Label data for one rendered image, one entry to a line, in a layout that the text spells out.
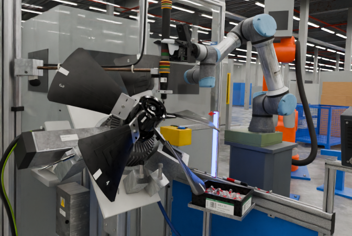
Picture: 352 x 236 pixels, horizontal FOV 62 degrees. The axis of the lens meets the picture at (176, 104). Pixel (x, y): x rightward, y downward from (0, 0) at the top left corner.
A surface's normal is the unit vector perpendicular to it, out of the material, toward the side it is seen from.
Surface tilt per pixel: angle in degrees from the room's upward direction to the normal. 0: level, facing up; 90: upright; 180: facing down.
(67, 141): 50
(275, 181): 90
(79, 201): 90
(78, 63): 73
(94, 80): 82
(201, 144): 90
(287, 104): 95
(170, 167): 125
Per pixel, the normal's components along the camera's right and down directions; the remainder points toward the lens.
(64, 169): -0.58, 0.24
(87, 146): 0.77, -0.22
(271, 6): -0.34, 0.04
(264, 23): 0.38, -0.08
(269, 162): -0.02, 0.06
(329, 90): -0.73, 0.01
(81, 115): 0.55, -0.59
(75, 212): 0.69, 0.07
